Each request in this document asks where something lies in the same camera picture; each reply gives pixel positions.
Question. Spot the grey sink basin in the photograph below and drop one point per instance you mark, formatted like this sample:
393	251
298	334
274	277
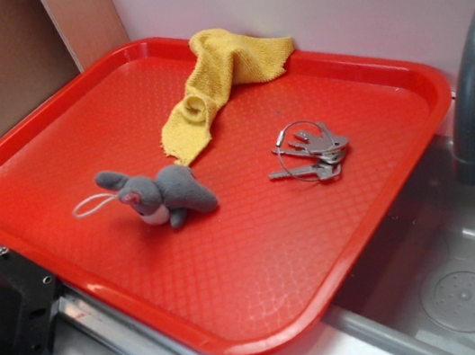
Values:
412	289

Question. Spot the yellow cloth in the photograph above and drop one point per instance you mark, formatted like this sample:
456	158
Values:
224	59

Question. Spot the silver keys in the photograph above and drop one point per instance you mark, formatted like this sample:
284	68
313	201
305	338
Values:
310	140

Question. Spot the grey plush rabbit toy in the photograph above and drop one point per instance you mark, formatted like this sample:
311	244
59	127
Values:
166	199

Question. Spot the red plastic tray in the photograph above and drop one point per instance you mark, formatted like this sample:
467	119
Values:
264	266

